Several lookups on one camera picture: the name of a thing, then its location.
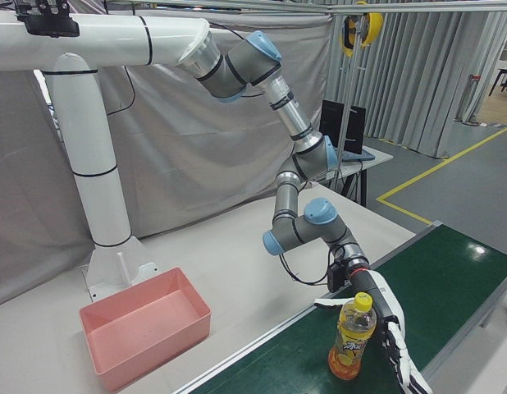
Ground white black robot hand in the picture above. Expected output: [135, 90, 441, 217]
[313, 268, 434, 394]

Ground orange juice bottle yellow cap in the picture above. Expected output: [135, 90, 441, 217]
[327, 291, 378, 381]

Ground pink plastic basket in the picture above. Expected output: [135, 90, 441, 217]
[79, 267, 212, 391]

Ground grey side table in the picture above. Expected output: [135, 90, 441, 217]
[308, 145, 395, 207]

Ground black upright panel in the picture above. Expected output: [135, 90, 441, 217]
[321, 99, 345, 151]
[344, 105, 367, 156]

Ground grey pleated curtain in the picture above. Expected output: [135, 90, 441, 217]
[327, 7, 507, 160]

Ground grey backdrop cloth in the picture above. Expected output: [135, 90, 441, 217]
[0, 0, 336, 309]

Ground white robot torso column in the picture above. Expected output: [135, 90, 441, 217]
[0, 7, 213, 307]

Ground green conveyor belt aluminium frame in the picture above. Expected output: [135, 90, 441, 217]
[167, 221, 507, 394]

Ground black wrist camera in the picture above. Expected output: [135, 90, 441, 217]
[327, 258, 349, 293]

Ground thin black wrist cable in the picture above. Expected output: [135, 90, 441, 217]
[277, 245, 333, 286]

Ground yellow hose reel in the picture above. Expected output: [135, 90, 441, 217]
[339, 0, 385, 58]

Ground aluminium frame beam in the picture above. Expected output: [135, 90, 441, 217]
[105, 0, 507, 16]

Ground black camera on torso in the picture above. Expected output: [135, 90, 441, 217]
[13, 0, 81, 39]

